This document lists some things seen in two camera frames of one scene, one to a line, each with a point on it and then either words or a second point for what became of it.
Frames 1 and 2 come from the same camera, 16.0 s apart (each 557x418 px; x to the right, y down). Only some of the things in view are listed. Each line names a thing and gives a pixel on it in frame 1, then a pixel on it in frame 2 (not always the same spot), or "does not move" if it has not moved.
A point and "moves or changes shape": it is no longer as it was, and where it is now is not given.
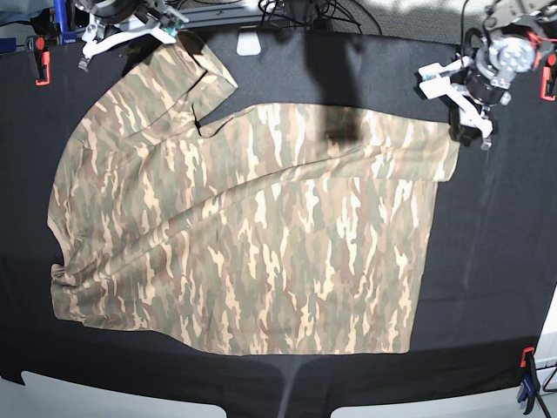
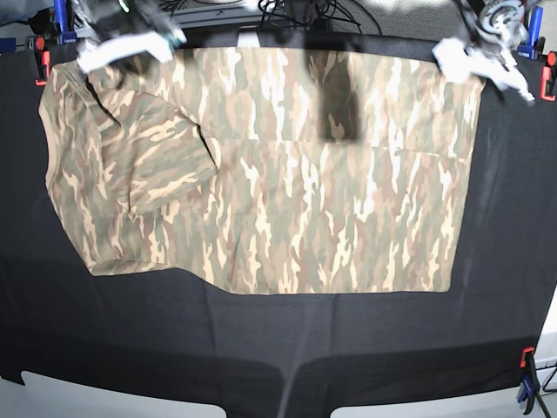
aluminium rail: (238, 16) does not move
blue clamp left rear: (62, 21) does not move
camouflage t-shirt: (295, 230) moves or changes shape
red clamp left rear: (42, 57) does not move
